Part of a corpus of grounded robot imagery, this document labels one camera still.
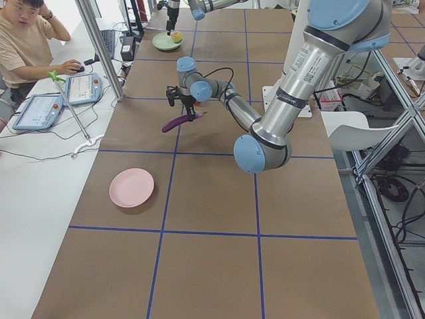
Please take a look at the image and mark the white chair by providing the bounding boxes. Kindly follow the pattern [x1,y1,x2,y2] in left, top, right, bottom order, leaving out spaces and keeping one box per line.
[321,111,399,152]

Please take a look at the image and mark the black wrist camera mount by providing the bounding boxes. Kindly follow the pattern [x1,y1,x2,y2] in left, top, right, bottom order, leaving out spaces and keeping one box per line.
[165,86,180,107]

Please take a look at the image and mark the black power adapter box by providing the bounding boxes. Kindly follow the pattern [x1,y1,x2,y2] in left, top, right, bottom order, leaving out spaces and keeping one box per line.
[120,37,135,61]

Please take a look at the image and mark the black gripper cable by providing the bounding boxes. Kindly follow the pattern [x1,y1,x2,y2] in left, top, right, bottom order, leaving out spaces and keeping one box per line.
[194,66,235,107]

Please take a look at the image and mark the near teach pendant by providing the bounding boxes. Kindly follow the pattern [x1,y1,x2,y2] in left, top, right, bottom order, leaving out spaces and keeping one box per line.
[13,94,63,130]

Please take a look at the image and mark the pink plate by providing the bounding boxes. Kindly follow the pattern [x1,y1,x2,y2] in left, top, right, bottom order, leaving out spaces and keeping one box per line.
[109,168,155,208]

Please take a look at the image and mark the aluminium frame post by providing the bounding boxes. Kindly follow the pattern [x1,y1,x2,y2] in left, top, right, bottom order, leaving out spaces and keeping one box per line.
[75,0,124,102]

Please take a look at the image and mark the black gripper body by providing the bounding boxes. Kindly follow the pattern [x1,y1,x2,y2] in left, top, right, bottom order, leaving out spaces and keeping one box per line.
[167,3,179,23]
[179,86,196,106]

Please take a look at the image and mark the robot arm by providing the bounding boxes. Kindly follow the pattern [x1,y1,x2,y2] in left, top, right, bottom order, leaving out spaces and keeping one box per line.
[165,0,245,36]
[177,0,392,173]

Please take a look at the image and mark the far teach pendant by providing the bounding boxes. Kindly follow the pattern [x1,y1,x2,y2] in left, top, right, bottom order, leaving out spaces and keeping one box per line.
[64,72,102,106]

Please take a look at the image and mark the black keyboard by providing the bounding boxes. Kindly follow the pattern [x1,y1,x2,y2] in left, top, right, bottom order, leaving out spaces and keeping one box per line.
[100,29,116,60]

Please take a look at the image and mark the metal reacher stick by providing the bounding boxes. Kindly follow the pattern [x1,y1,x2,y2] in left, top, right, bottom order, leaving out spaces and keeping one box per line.
[48,70,104,159]

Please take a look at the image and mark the yellow-pink peach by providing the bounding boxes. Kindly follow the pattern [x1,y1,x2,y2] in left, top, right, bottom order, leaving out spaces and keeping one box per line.
[170,31,183,44]

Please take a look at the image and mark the seated person beige shirt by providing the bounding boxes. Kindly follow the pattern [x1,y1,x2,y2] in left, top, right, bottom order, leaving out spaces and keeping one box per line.
[1,0,81,106]

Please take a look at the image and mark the purple eggplant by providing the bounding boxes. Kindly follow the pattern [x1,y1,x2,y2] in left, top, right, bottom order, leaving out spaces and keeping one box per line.
[161,112,207,133]

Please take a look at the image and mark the teach pendant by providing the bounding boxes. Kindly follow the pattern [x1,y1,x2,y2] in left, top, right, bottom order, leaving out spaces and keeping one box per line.
[13,94,63,130]
[64,72,102,106]

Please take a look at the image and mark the light green plate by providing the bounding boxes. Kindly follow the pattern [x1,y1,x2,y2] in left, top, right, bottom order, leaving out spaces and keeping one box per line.
[152,32,183,51]

